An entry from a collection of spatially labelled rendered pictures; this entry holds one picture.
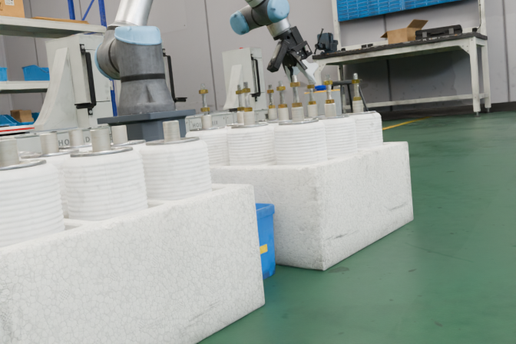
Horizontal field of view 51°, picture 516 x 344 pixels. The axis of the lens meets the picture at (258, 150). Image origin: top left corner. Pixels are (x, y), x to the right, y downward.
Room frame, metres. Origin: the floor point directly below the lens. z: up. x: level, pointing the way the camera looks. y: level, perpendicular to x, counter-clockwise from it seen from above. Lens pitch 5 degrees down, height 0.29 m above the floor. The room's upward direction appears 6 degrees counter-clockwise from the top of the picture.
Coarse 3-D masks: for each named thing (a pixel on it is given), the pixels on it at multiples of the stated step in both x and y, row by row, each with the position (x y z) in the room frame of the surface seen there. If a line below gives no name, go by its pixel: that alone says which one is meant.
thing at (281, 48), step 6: (282, 42) 1.84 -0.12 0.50; (288, 42) 1.85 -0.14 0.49; (276, 48) 1.86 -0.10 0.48; (282, 48) 1.83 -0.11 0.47; (276, 54) 1.83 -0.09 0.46; (282, 54) 1.83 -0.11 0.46; (270, 60) 1.86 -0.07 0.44; (276, 60) 1.82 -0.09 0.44; (282, 60) 1.83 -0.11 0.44; (270, 66) 1.82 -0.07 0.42; (276, 66) 1.82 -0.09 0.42
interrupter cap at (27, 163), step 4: (20, 160) 0.61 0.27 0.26; (24, 160) 0.61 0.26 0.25; (28, 160) 0.60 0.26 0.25; (32, 160) 0.60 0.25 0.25; (36, 160) 0.60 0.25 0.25; (40, 160) 0.57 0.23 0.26; (44, 160) 0.57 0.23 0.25; (16, 164) 0.54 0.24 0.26; (20, 164) 0.54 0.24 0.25; (24, 164) 0.55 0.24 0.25; (28, 164) 0.55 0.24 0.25; (32, 164) 0.55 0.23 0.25; (36, 164) 0.56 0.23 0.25; (40, 164) 0.56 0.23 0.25; (0, 168) 0.54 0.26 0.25; (4, 168) 0.54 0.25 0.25; (8, 168) 0.54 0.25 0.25; (12, 168) 0.54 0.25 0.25; (16, 168) 0.54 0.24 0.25
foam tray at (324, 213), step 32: (352, 160) 1.00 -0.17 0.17; (384, 160) 1.10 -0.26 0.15; (256, 192) 0.98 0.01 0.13; (288, 192) 0.93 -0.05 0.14; (320, 192) 0.90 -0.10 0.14; (352, 192) 0.99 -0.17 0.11; (384, 192) 1.09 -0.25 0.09; (288, 224) 0.94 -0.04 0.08; (320, 224) 0.90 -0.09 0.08; (352, 224) 0.98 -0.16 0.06; (384, 224) 1.08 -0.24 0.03; (288, 256) 0.94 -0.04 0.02; (320, 256) 0.90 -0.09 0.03
